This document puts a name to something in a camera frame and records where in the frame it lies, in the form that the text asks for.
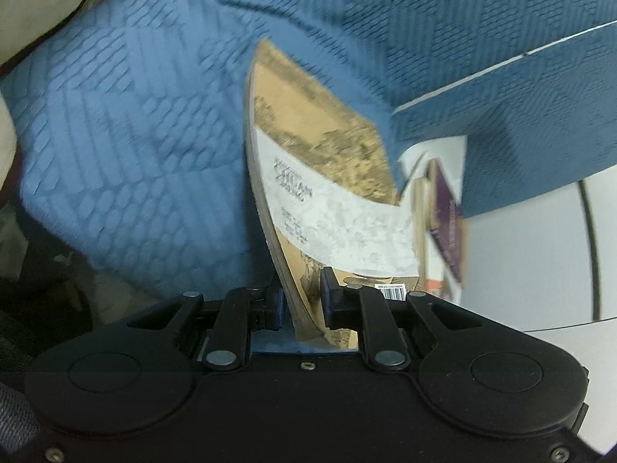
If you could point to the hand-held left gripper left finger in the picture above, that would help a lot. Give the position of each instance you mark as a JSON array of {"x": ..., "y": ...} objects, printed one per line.
[{"x": 272, "y": 308}]

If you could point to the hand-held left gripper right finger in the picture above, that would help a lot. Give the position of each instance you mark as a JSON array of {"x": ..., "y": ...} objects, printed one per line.
[{"x": 328, "y": 299}]

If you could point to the tan cover book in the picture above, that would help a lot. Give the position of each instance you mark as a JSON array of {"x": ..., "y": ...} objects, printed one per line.
[{"x": 313, "y": 144}]

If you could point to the purple and tan book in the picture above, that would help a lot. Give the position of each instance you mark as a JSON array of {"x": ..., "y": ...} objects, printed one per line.
[{"x": 448, "y": 222}]

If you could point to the blue quilted sofa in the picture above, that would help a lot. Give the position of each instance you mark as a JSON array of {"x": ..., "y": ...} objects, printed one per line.
[{"x": 144, "y": 130}]

